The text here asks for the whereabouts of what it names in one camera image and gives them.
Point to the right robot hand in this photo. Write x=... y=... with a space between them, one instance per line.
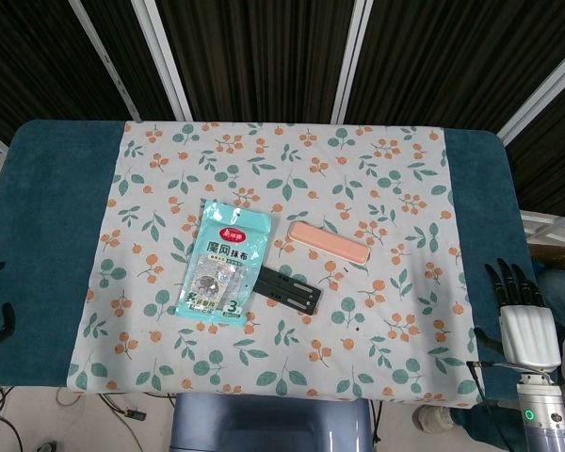
x=527 y=325

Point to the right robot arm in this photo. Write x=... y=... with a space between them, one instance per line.
x=544 y=414

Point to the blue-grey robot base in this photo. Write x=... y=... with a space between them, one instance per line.
x=270 y=424

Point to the pink rectangular case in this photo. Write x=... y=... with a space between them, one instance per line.
x=329 y=241

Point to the person's blue trouser leg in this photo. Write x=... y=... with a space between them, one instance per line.
x=561 y=292

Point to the teal table cover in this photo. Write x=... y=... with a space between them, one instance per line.
x=42 y=254

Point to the white shoe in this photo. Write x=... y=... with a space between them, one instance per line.
x=433 y=419

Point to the small black connector box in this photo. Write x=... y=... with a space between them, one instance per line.
x=135 y=415

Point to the teal cleaning cloth packet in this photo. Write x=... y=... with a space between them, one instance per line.
x=225 y=267

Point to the black flat slotted plate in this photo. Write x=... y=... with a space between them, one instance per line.
x=289 y=289

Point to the floral patterned tablecloth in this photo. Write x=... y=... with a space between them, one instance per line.
x=282 y=263

